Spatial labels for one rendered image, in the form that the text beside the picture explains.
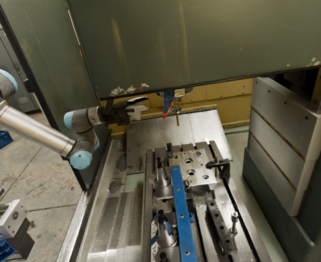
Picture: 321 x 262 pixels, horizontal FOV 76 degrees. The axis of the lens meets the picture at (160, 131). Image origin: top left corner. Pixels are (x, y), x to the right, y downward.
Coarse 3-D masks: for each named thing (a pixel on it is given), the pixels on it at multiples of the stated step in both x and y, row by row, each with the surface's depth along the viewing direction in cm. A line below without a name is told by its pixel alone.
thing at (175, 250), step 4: (160, 248) 56; (164, 248) 56; (168, 248) 56; (172, 248) 56; (176, 248) 56; (160, 252) 56; (164, 252) 55; (168, 252) 55; (172, 252) 55; (176, 252) 55; (180, 252) 55; (156, 256) 55; (168, 256) 54; (172, 256) 54; (176, 256) 54; (180, 256) 54; (156, 260) 54; (172, 260) 53; (176, 260) 53; (180, 260) 53
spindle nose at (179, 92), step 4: (184, 88) 75; (188, 88) 76; (192, 88) 79; (160, 92) 77; (176, 92) 75; (180, 92) 75; (184, 92) 76; (188, 92) 77; (160, 96) 78; (176, 96) 76
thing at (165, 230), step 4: (160, 224) 54; (164, 224) 54; (168, 224) 55; (160, 228) 55; (164, 228) 55; (168, 228) 55; (160, 232) 56; (164, 232) 55; (168, 232) 56; (172, 232) 57; (160, 236) 57; (164, 236) 56; (168, 236) 56; (172, 236) 57; (160, 240) 57; (164, 240) 56; (168, 240) 57
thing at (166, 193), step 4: (160, 188) 75; (164, 188) 75; (168, 188) 74; (172, 188) 74; (156, 192) 74; (160, 192) 73; (164, 192) 73; (168, 192) 73; (172, 192) 73; (156, 196) 72; (160, 196) 72; (164, 196) 71; (168, 196) 71; (172, 196) 71
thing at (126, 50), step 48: (96, 0) 39; (144, 0) 39; (192, 0) 39; (240, 0) 40; (288, 0) 40; (96, 48) 43; (144, 48) 44; (192, 48) 44; (240, 48) 44; (288, 48) 45
